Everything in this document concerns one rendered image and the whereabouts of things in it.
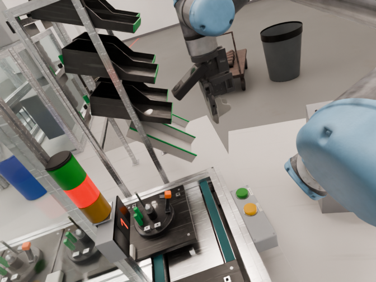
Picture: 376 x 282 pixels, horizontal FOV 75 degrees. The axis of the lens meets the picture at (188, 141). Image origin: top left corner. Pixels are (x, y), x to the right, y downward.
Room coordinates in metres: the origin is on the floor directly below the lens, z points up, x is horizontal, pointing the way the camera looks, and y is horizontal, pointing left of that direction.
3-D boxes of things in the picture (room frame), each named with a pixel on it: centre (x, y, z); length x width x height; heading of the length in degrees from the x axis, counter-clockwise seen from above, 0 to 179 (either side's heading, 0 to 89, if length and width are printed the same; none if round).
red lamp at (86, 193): (0.39, 0.23, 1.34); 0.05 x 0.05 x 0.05
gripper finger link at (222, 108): (0.60, -0.12, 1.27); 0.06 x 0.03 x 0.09; 89
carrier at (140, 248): (0.57, 0.20, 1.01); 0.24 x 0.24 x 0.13; 89
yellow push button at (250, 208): (0.49, -0.11, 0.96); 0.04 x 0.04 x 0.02
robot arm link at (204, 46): (0.62, -0.12, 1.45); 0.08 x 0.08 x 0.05
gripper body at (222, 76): (0.62, -0.12, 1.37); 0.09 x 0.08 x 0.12; 89
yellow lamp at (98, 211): (0.39, 0.23, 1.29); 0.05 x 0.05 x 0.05
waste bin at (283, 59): (3.11, -1.61, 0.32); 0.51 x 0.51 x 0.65
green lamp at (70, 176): (0.39, 0.23, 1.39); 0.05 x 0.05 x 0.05
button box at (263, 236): (0.49, -0.11, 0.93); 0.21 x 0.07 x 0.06; 179
